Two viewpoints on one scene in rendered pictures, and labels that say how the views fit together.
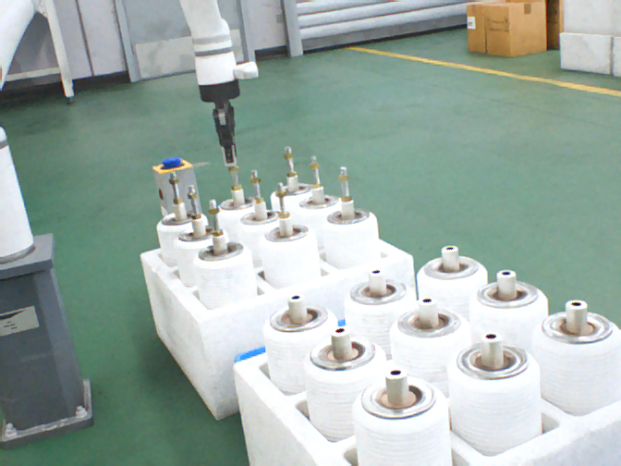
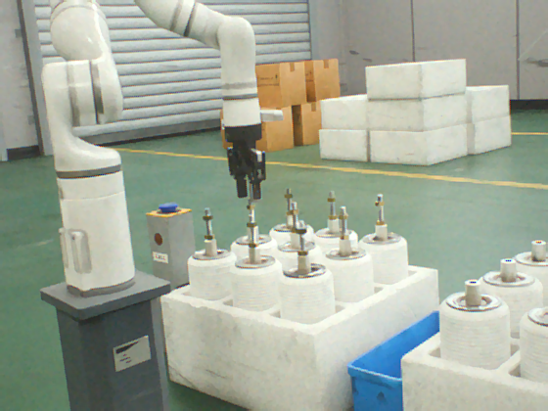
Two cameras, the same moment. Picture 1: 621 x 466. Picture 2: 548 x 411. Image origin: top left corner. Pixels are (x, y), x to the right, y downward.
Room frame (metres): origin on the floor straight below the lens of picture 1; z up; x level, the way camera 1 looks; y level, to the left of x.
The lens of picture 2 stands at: (0.13, 0.66, 0.61)
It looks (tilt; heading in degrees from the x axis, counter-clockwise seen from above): 11 degrees down; 336
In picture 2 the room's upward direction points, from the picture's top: 5 degrees counter-clockwise
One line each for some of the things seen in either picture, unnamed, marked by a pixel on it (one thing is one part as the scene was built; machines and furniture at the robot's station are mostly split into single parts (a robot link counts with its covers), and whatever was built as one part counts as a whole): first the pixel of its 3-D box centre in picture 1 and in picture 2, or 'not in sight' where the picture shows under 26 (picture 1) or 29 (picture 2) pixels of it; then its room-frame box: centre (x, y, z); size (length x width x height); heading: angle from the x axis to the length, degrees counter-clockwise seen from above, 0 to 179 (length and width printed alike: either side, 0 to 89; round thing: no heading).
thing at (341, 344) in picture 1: (341, 343); not in sight; (0.78, -0.02, 0.26); 0.02 x 0.02 x 0.03
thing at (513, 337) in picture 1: (510, 359); not in sight; (0.87, -0.24, 0.16); 0.10 x 0.10 x 0.18
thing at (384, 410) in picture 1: (398, 398); not in sight; (0.67, -0.07, 0.25); 0.08 x 0.08 x 0.01
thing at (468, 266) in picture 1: (451, 268); (538, 259); (0.98, -0.19, 0.25); 0.08 x 0.08 x 0.01
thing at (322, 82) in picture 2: not in sight; (314, 80); (4.94, -1.90, 0.45); 0.30 x 0.24 x 0.30; 12
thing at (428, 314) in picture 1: (428, 312); not in sight; (0.83, -0.13, 0.26); 0.02 x 0.02 x 0.03
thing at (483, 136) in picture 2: not in sight; (464, 134); (3.55, -2.16, 0.09); 0.39 x 0.39 x 0.18; 18
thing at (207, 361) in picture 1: (273, 298); (302, 325); (1.33, 0.08, 0.09); 0.39 x 0.39 x 0.18; 23
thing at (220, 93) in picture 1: (221, 102); (244, 144); (1.44, 0.13, 0.45); 0.08 x 0.08 x 0.09
